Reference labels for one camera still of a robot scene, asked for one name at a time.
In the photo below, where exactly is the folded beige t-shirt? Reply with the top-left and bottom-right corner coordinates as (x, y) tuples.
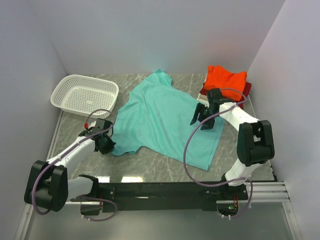
(198, 93), (208, 101)

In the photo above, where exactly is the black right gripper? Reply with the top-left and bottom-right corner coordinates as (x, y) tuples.
(189, 102), (217, 131)

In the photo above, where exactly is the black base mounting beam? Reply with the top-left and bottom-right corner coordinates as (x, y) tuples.
(73, 181), (252, 216)

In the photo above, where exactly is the teal t-shirt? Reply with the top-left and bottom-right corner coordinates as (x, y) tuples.
(112, 70), (225, 171)

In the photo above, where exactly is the folded dark red t-shirt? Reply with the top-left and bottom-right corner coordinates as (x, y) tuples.
(199, 82), (252, 97)

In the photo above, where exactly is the aluminium extrusion rail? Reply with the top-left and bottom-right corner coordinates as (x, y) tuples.
(15, 182), (301, 240)

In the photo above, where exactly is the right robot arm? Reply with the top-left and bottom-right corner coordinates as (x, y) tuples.
(183, 88), (275, 200)

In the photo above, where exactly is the folded orange t-shirt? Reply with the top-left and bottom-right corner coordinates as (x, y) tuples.
(203, 65), (248, 93)

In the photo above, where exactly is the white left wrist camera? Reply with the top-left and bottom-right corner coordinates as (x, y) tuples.
(84, 121), (97, 135)

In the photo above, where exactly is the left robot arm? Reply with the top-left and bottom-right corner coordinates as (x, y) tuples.
(24, 118), (115, 215)

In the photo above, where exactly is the white perforated plastic basket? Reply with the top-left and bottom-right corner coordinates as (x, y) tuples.
(50, 74), (119, 119)

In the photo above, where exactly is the folded white t-shirt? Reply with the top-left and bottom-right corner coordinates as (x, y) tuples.
(196, 97), (209, 106)

